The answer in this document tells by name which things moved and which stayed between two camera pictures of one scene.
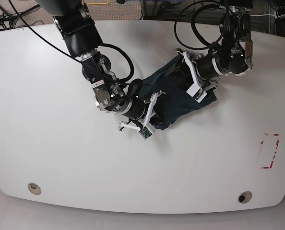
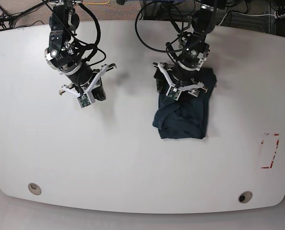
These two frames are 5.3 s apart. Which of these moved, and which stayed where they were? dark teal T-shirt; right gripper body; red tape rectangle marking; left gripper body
Moved: dark teal T-shirt; right gripper body; left gripper body
Stayed: red tape rectangle marking
